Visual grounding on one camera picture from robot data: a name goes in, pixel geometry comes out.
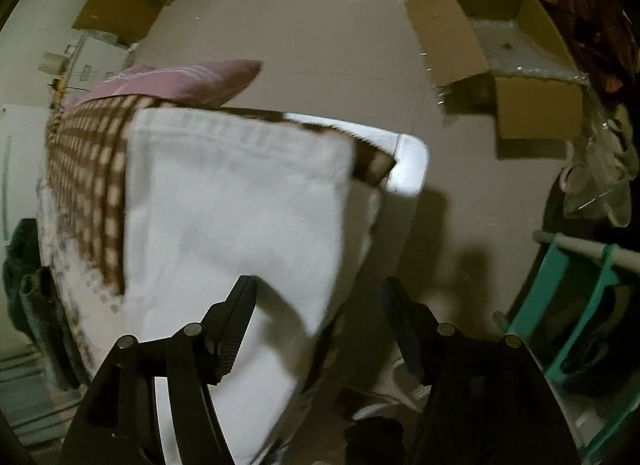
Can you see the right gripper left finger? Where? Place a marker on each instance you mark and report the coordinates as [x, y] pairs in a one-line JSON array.
[[117, 421]]

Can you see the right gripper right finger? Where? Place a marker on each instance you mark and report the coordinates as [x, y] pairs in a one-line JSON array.
[[488, 402]]

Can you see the white pants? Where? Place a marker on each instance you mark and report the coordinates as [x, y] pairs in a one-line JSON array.
[[266, 395]]

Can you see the floral bed blanket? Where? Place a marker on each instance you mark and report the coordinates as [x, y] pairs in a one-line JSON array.
[[92, 312]]

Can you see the dark green blanket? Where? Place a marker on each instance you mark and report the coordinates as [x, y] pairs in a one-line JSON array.
[[35, 309]]

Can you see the teal drying rack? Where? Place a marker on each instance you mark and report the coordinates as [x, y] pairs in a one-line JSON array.
[[579, 315]]

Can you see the brown checkered sheet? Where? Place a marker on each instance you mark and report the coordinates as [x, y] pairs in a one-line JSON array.
[[95, 170]]

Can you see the pink pillow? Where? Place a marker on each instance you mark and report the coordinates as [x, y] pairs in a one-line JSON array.
[[204, 85]]

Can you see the white nightstand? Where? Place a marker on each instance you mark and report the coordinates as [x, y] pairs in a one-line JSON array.
[[93, 61]]

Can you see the beige lamp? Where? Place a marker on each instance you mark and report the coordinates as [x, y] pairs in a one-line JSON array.
[[53, 64]]

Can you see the open small cardboard box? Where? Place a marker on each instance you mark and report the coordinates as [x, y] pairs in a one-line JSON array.
[[510, 55]]

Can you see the large cardboard box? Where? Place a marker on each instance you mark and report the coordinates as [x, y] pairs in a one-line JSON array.
[[129, 20]]

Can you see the white bed frame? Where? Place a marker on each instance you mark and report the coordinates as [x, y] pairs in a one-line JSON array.
[[410, 153]]

